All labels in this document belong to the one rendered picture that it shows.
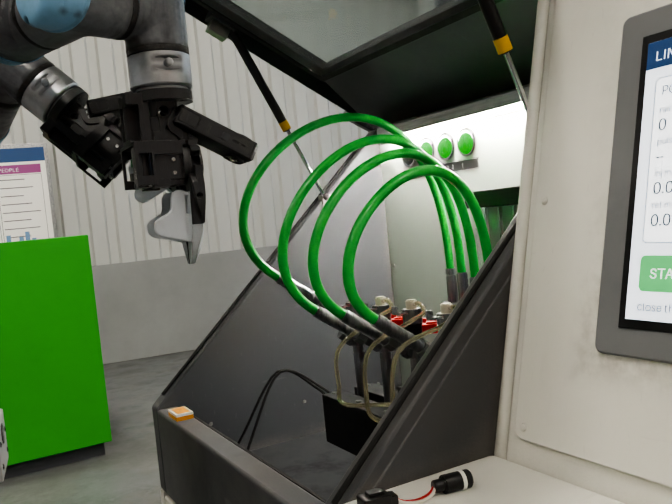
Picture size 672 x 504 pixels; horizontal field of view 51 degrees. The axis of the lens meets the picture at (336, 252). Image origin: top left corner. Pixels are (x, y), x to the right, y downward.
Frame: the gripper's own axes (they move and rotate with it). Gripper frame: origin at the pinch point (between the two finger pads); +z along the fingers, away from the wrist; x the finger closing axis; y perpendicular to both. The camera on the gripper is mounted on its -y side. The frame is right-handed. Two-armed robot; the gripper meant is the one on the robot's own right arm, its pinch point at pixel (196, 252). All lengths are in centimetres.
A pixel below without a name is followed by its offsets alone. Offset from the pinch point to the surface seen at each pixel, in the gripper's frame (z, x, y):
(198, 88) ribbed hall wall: -151, -641, -227
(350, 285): 5.6, 12.7, -14.5
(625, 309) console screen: 9, 40, -29
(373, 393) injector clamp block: 26.3, -10.8, -30.3
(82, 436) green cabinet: 110, -340, -30
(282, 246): 0.6, -3.4, -13.5
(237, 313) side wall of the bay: 14.2, -43.0, -20.7
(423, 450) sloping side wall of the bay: 23.6, 23.0, -15.8
